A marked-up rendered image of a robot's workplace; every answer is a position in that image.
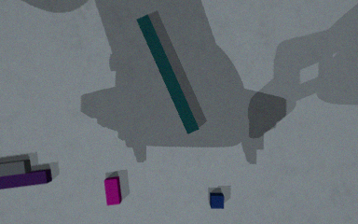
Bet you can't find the small dark blue cube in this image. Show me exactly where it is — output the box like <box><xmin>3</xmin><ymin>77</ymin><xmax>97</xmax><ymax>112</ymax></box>
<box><xmin>210</xmin><ymin>192</ymin><xmax>224</xmax><ymax>209</ymax></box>

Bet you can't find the turquoise rod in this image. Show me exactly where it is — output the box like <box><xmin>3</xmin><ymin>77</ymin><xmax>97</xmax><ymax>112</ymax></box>
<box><xmin>137</xmin><ymin>15</ymin><xmax>199</xmax><ymax>134</ymax></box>

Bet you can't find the magenta block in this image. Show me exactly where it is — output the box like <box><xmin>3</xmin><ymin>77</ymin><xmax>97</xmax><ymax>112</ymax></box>
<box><xmin>104</xmin><ymin>176</ymin><xmax>122</xmax><ymax>205</ymax></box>

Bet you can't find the dark purple rectangular bar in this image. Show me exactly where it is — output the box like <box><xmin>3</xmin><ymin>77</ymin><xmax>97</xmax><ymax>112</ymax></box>
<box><xmin>0</xmin><ymin>169</ymin><xmax>52</xmax><ymax>189</ymax></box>

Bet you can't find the grey rod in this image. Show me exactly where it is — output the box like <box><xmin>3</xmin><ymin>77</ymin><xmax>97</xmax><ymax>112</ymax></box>
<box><xmin>0</xmin><ymin>160</ymin><xmax>32</xmax><ymax>176</ymax></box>

